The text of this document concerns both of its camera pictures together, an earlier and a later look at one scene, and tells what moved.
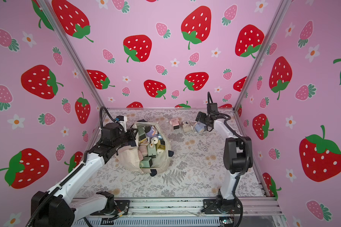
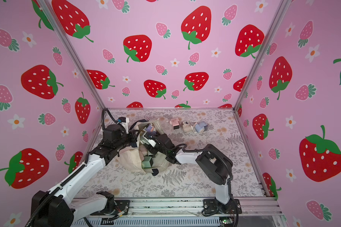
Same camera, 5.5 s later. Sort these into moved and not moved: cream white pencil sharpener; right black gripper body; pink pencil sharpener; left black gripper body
Moved: right black gripper body
Not moved: pink pencil sharpener; left black gripper body; cream white pencil sharpener
